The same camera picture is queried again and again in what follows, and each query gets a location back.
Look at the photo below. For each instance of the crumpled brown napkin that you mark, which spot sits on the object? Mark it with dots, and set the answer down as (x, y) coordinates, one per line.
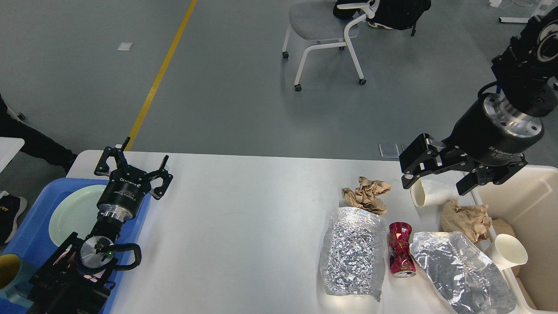
(366, 195)

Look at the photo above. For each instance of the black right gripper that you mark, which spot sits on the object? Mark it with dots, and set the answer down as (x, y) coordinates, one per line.
(485, 142)

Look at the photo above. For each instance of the white stand base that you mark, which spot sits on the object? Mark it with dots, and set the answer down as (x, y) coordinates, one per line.
(519, 11)

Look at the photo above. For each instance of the black backpack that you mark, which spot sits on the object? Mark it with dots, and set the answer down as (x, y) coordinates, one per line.
(397, 14)

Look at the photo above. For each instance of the white grey office chair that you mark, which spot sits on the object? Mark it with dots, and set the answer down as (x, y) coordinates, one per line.
(314, 21)

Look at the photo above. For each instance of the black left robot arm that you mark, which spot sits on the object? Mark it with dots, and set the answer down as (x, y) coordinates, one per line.
(76, 278)

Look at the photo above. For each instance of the light green plate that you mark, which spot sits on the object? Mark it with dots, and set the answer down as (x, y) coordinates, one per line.
(77, 212)

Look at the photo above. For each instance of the white paper cup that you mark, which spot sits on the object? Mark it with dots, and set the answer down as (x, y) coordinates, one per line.
(506, 251)
(427, 192)

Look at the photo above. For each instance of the red small packet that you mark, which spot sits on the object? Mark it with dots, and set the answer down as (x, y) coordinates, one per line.
(400, 260)

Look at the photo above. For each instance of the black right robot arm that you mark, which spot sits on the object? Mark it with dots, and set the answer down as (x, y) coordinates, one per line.
(530, 60)

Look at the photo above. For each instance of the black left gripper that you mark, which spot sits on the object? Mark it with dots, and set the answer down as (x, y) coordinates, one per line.
(124, 194)

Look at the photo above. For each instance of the crumpled napkin by bin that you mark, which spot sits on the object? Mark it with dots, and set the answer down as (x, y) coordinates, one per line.
(471, 220)

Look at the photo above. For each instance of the teal mug yellow inside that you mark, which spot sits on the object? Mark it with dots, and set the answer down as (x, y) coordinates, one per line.
(15, 275)

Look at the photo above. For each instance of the aluminium foil sheet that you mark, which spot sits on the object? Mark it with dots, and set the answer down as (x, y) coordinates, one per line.
(352, 259)

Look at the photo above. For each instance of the person black sneakers right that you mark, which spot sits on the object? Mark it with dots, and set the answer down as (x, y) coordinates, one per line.
(377, 25)

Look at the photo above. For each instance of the foil piece under arm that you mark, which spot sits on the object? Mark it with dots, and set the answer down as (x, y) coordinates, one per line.
(462, 274)

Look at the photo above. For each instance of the beige plastic bin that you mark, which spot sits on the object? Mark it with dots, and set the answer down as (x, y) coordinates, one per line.
(528, 201)

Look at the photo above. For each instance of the person dark clothing left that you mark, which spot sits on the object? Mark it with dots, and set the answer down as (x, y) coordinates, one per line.
(36, 145)

